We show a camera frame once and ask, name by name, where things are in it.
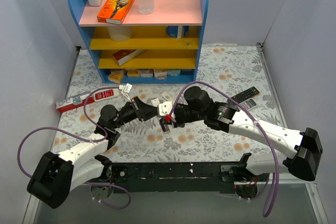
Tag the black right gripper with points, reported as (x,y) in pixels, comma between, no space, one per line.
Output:
(172,118)

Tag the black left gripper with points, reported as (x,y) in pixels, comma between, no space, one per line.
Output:
(138,109)

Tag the white slim remote control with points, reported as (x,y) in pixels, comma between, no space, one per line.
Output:
(155,102)

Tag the white remote battery cover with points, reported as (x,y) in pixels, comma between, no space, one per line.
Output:
(167,96)

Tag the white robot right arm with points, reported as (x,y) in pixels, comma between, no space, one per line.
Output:
(292,151)

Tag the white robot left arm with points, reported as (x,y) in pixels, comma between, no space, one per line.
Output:
(56,175)

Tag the red white calculator remote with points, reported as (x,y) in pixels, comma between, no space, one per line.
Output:
(105,94)

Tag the grey ac remote control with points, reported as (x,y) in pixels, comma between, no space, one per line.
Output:
(249,104)

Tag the black tv remote control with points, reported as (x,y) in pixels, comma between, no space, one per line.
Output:
(246,94)

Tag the red white box on shelf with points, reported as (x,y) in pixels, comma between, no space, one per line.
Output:
(123,56)

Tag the blue wooden shelf unit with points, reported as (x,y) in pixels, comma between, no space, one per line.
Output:
(162,51)

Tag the white cup on shelf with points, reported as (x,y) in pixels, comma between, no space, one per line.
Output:
(120,33)

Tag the blue white can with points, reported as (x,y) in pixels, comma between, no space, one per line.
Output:
(177,31)

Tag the red white toothpaste box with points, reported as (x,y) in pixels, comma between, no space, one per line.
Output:
(74,102)

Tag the orange razor box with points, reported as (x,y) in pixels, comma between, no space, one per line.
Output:
(114,11)

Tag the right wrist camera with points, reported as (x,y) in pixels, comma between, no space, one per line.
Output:
(164,110)

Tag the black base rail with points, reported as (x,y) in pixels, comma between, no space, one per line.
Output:
(180,176)

